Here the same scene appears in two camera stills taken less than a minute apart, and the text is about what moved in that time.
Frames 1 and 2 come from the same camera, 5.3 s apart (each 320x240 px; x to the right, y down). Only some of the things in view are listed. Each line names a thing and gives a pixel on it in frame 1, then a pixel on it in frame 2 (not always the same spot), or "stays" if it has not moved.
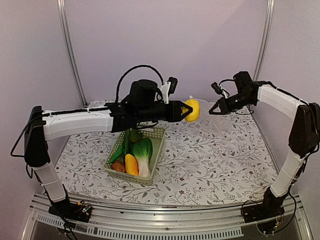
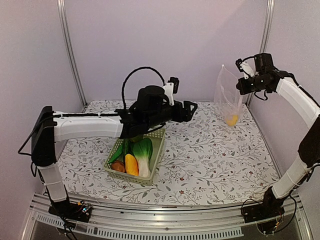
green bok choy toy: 142,149 stays
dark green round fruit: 135,135 stays
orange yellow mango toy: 131,165 stays
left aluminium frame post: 63,17 stays
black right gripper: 223,106 -> 243,89
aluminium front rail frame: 139,221 stays
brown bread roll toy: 118,165 stays
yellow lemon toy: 194,116 -> 232,122
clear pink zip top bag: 215,123 -> 227,97
